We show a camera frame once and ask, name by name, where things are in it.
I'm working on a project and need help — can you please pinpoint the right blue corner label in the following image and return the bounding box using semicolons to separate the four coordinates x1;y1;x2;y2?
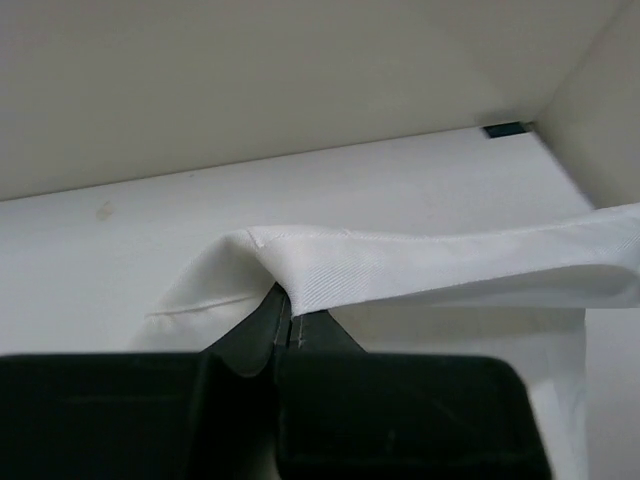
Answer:
481;121;531;139

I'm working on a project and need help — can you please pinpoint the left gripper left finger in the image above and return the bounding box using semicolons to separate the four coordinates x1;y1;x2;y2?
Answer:
203;284;291;378

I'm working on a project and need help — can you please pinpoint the white pleated skirt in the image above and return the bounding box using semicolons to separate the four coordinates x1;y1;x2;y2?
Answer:
132;204;639;479

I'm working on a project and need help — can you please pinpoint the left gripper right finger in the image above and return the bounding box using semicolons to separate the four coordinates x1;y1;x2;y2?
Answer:
288;311;364;353

